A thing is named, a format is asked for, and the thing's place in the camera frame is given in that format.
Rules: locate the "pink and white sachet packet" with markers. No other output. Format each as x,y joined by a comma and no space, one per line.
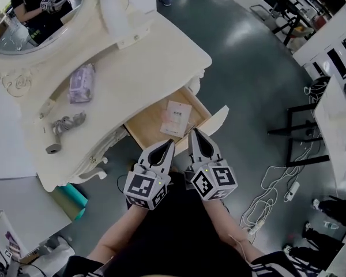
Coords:
176,118

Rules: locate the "person's left forearm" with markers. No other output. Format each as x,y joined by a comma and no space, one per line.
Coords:
118,235

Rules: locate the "person's black outfit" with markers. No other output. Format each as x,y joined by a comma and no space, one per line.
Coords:
176,235

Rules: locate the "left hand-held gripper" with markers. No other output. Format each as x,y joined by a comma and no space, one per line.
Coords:
141,187

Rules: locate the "white plastic bag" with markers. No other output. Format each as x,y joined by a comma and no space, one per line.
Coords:
56,252

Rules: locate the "olive rolled mat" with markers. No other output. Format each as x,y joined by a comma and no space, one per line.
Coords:
64,205

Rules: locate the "black metal stand frame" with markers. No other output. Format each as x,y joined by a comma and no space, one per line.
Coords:
297,134

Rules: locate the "white hair dryer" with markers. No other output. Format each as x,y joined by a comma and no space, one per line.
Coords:
54,147

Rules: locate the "oval white-framed mirror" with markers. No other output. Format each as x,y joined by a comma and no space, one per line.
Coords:
31,19

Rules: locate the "white vase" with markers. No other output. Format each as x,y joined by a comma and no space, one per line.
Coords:
116,13

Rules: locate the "white dressing table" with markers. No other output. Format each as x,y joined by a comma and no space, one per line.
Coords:
138,76

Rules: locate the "person's right forearm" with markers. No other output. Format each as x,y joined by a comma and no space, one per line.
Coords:
230,229

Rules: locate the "white work table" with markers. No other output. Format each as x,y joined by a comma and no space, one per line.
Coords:
337,131

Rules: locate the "purple wet wipes pack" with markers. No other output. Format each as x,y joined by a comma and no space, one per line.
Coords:
81,82

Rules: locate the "black office chair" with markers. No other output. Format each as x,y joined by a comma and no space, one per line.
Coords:
282,7

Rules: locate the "black and white backpack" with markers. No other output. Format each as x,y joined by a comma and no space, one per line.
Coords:
318,89

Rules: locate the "white power strip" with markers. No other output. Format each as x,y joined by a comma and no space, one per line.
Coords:
293,191
255,229

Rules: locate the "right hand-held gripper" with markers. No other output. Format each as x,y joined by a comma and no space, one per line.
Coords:
213,180

